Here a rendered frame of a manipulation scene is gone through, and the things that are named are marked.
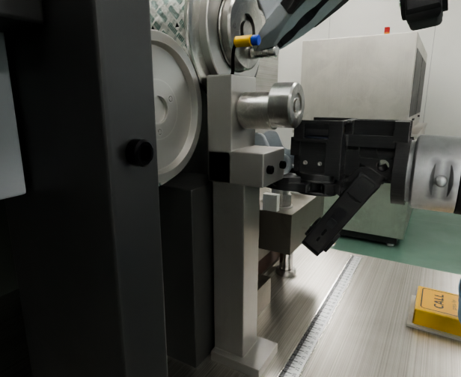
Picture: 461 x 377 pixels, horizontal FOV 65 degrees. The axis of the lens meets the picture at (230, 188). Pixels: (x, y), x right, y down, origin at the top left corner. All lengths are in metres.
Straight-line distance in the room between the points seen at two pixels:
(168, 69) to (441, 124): 4.61
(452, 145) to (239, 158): 0.20
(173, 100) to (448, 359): 0.41
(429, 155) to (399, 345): 0.24
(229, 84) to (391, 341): 0.36
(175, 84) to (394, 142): 0.22
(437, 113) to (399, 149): 4.47
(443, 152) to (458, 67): 4.48
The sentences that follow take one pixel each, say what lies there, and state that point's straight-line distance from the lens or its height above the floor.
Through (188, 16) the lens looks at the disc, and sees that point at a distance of 0.35.
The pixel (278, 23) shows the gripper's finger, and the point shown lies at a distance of 0.36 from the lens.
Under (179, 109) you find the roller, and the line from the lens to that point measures 0.33.
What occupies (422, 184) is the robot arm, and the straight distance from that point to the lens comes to 0.38.
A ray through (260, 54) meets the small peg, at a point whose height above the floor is 1.23.
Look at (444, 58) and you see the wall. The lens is 4.87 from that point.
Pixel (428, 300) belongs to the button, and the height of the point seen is 0.92.
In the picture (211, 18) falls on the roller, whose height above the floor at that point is 1.25.
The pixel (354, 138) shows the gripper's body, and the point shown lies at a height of 1.14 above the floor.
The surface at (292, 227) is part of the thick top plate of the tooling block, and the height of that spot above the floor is 1.01.
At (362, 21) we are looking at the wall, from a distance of 5.03.
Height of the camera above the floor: 1.18
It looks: 14 degrees down
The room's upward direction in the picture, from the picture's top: straight up
